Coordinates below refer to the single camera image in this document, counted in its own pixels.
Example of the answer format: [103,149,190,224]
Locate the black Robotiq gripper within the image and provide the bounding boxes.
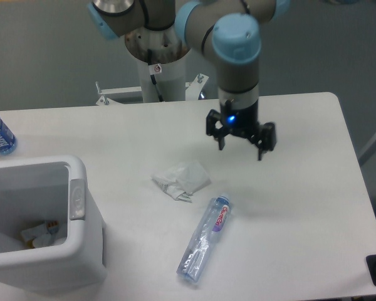
[206,100,276,161]

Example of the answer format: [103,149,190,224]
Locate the white paper wrapper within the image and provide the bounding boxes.
[151,161,211,203]

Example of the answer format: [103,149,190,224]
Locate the clear plastic water bottle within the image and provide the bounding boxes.
[176,194,231,283]

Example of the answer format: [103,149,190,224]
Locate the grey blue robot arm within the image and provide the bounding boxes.
[87,1,290,155]

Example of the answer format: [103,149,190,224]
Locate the trash pieces inside can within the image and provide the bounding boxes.
[21,220,68,249]

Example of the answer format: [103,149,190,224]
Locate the white plastic trash can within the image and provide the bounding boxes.
[0,156,107,292]

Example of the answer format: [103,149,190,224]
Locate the white pedestal base frame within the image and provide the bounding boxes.
[95,73,209,105]

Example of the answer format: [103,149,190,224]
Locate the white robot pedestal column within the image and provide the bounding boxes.
[124,24,195,103]

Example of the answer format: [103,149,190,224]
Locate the black cable on pedestal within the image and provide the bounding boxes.
[146,48,165,103]

